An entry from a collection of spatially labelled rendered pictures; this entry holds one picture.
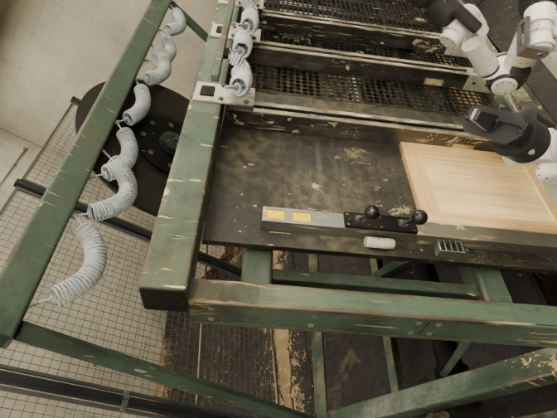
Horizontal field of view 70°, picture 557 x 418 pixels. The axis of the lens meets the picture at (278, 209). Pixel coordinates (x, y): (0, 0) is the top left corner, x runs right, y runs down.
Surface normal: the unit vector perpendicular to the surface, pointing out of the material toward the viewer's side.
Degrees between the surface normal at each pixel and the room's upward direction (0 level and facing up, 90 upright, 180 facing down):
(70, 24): 90
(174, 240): 59
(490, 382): 0
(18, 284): 90
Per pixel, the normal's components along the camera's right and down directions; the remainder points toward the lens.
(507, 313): 0.12, -0.65
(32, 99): 0.09, 0.66
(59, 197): 0.62, -0.51
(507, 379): -0.79, -0.41
